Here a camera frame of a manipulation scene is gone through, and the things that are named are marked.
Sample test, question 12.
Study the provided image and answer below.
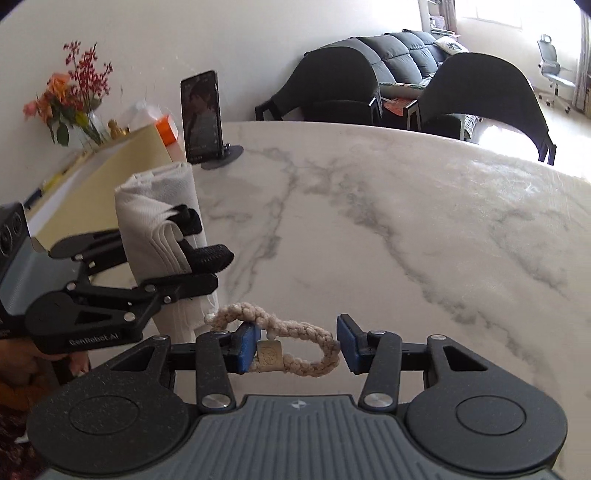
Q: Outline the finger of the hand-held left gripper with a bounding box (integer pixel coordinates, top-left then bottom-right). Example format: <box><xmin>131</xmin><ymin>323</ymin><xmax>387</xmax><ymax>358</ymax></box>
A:
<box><xmin>65</xmin><ymin>272</ymin><xmax>219</xmax><ymax>333</ymax></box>
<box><xmin>48</xmin><ymin>230</ymin><xmax>129</xmax><ymax>274</ymax></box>

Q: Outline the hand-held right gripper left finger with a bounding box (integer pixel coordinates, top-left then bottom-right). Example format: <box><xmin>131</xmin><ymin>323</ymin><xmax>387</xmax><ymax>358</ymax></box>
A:
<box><xmin>108</xmin><ymin>322</ymin><xmax>257</xmax><ymax>412</ymax></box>

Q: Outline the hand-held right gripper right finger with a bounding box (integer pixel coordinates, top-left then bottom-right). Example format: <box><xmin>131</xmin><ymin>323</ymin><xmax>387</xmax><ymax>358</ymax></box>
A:
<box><xmin>336</xmin><ymin>314</ymin><xmax>491</xmax><ymax>412</ymax></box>

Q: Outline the cream woven tassel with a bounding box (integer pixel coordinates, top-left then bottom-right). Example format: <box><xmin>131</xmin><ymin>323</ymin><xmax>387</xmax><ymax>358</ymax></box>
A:
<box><xmin>204</xmin><ymin>302</ymin><xmax>342</xmax><ymax>377</ymax></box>

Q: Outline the white shopping bag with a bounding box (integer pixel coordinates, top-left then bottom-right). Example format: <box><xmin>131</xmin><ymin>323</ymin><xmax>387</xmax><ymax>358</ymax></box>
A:
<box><xmin>114</xmin><ymin>162</ymin><xmax>235</xmax><ymax>343</ymax></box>

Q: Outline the person's left forearm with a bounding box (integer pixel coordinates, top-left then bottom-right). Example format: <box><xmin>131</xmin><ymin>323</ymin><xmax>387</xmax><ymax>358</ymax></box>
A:
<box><xmin>0</xmin><ymin>374</ymin><xmax>58</xmax><ymax>412</ymax></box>

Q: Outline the person's left hand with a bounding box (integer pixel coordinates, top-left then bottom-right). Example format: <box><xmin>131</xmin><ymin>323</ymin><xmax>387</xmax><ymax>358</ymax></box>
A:
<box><xmin>0</xmin><ymin>337</ymin><xmax>92</xmax><ymax>386</ymax></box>

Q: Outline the yellow cardboard box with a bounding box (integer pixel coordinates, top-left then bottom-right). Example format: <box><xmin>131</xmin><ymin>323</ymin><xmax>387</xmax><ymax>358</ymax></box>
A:
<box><xmin>25</xmin><ymin>124</ymin><xmax>186</xmax><ymax>259</ymax></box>

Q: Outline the glass vase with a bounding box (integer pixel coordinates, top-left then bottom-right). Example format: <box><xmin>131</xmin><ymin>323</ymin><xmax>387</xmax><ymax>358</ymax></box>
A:
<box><xmin>76</xmin><ymin>111</ymin><xmax>112</xmax><ymax>151</ymax></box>

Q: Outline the orange tissue box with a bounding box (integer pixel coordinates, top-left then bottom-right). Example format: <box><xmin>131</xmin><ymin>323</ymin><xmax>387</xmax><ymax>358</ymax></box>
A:
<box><xmin>129</xmin><ymin>99</ymin><xmax>181</xmax><ymax>149</ymax></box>

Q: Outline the black round phone stand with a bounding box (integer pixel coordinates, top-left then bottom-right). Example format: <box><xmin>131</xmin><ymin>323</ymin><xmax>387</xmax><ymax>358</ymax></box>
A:
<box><xmin>201</xmin><ymin>144</ymin><xmax>245</xmax><ymax>171</ymax></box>

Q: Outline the flower bouquet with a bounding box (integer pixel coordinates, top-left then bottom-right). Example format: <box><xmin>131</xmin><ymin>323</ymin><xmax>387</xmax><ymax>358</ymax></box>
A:
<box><xmin>23</xmin><ymin>41</ymin><xmax>114</xmax><ymax>148</ymax></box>

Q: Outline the red floral clothing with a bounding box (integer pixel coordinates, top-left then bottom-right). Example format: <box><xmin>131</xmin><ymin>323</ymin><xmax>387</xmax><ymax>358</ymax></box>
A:
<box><xmin>0</xmin><ymin>401</ymin><xmax>44</xmax><ymax>480</ymax></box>

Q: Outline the black smartphone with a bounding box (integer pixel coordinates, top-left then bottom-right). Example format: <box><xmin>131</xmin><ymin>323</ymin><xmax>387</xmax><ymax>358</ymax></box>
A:
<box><xmin>180</xmin><ymin>70</ymin><xmax>228</xmax><ymax>164</ymax></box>

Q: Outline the black dining chair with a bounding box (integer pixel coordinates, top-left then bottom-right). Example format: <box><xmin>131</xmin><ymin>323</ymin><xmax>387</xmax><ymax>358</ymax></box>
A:
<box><xmin>255</xmin><ymin>46</ymin><xmax>382</xmax><ymax>126</ymax></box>
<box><xmin>405</xmin><ymin>52</ymin><xmax>558</xmax><ymax>166</ymax></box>

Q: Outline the grey sofa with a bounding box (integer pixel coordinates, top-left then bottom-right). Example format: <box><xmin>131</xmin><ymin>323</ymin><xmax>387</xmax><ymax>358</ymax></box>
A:
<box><xmin>323</xmin><ymin>30</ymin><xmax>472</xmax><ymax>125</ymax></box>

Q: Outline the white printed pillow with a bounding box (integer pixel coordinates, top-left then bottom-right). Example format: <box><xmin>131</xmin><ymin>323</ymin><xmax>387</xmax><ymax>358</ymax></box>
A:
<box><xmin>434</xmin><ymin>37</ymin><xmax>470</xmax><ymax>53</ymax></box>

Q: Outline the white bookshelf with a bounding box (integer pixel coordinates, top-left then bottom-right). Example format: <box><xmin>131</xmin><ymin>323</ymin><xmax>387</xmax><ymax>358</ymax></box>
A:
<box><xmin>418</xmin><ymin>0</ymin><xmax>444</xmax><ymax>35</ymax></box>

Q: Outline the grey curtain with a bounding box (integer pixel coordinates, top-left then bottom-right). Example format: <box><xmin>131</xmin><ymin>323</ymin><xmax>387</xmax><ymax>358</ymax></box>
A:
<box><xmin>441</xmin><ymin>0</ymin><xmax>459</xmax><ymax>34</ymax></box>
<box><xmin>573</xmin><ymin>0</ymin><xmax>591</xmax><ymax>114</ymax></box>

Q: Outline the grey office chair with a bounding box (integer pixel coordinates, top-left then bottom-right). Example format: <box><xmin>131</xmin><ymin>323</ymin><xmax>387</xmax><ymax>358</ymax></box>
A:
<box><xmin>537</xmin><ymin>34</ymin><xmax>578</xmax><ymax>112</ymax></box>

